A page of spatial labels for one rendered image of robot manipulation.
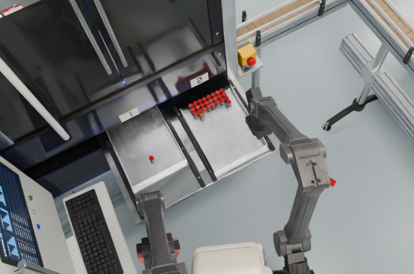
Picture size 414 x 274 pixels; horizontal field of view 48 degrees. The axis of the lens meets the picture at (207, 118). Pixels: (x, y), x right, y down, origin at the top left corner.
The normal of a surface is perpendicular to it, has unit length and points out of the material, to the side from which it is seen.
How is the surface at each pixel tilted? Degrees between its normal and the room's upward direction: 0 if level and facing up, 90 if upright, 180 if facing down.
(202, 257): 42
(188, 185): 0
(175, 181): 0
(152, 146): 0
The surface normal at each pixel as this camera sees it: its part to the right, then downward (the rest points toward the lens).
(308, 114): -0.08, -0.43
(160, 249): -0.07, -0.91
